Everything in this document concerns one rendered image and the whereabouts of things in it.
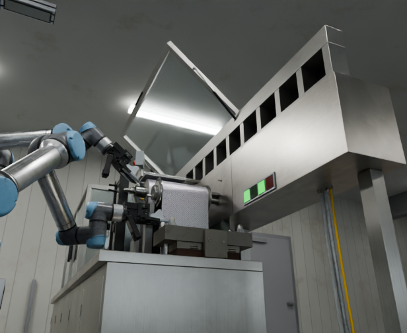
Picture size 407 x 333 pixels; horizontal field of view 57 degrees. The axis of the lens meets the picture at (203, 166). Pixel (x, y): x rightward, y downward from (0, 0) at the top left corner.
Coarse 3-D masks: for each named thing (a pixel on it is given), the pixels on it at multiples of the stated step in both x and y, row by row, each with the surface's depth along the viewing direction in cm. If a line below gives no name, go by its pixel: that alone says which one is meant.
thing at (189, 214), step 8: (168, 200) 177; (176, 200) 179; (168, 208) 176; (176, 208) 177; (184, 208) 179; (192, 208) 181; (200, 208) 182; (168, 216) 174; (176, 216) 176; (184, 216) 177; (192, 216) 179; (200, 216) 181; (176, 224) 174; (184, 224) 176; (192, 224) 178; (200, 224) 179
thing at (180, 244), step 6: (174, 246) 153; (180, 246) 151; (186, 246) 152; (192, 246) 153; (198, 246) 154; (228, 246) 160; (234, 246) 161; (174, 252) 153; (180, 252) 150; (186, 252) 152; (192, 252) 153; (198, 252) 154; (228, 252) 159; (234, 252) 160; (228, 258) 158; (234, 258) 159
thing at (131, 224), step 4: (128, 216) 164; (132, 216) 165; (128, 220) 164; (132, 220) 165; (128, 224) 165; (132, 224) 164; (128, 228) 167; (132, 228) 163; (136, 228) 164; (132, 232) 164; (136, 232) 163; (132, 236) 164; (136, 236) 162; (140, 236) 163; (136, 240) 165
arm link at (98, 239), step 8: (96, 224) 156; (104, 224) 158; (80, 232) 157; (88, 232) 156; (96, 232) 155; (104, 232) 157; (80, 240) 157; (88, 240) 154; (96, 240) 154; (104, 240) 157; (96, 248) 158
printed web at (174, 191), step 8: (152, 184) 203; (168, 184) 181; (176, 184) 183; (184, 184) 186; (168, 192) 179; (176, 192) 180; (184, 192) 182; (192, 192) 184; (200, 192) 186; (184, 200) 180; (192, 200) 182; (200, 200) 184; (160, 208) 187
